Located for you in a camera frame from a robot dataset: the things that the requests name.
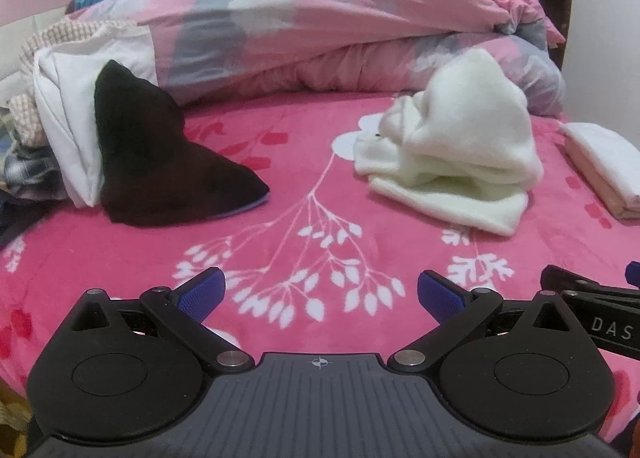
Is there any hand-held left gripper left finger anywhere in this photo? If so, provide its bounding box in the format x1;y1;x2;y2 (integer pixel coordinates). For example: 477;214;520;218
67;267;255;375

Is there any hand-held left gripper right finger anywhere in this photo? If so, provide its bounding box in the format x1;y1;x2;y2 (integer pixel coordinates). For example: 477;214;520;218
389;269;571;375

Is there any white fluffy sweater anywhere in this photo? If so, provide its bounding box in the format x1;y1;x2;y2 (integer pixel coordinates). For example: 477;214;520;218
352;48;546;237

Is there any pile of white checked clothes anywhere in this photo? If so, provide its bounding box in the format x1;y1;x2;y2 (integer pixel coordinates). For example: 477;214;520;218
32;21;162;209

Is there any folded peach cloth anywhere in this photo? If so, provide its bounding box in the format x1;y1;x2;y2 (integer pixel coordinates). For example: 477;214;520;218
564;131;640;220

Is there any folded white cloth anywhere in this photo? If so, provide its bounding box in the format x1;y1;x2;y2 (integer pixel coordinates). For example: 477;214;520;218
557;121;640;206

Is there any dark brown cloth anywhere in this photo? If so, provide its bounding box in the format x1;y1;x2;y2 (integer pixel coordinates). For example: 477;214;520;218
93;60;271;230

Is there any pink floral bed blanket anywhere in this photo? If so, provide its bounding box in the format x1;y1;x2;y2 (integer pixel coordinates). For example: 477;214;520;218
0;88;640;445

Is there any dark plaid cloth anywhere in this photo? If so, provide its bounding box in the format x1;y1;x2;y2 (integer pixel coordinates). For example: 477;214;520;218
4;142;69;202

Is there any pink checked cloth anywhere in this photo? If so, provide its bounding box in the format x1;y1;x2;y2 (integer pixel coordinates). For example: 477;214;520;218
9;18;103;145

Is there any pink grey floral quilt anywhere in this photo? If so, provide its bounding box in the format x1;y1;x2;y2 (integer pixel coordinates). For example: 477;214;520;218
65;0;568;118

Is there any pink white headboard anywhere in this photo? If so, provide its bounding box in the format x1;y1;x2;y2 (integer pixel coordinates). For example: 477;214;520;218
0;0;96;85

